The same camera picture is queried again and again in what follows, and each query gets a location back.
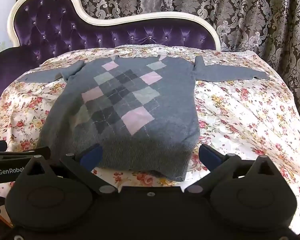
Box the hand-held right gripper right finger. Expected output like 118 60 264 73
184 144 280 196

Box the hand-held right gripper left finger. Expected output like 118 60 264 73
22 144 118 197

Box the grey argyle sweater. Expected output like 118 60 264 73
16 55 270 182

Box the floral bed sheet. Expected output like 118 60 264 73
0 44 300 238

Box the purple tufted headboard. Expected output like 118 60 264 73
0 0 222 105

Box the brown damask curtain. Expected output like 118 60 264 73
21 0 300 135

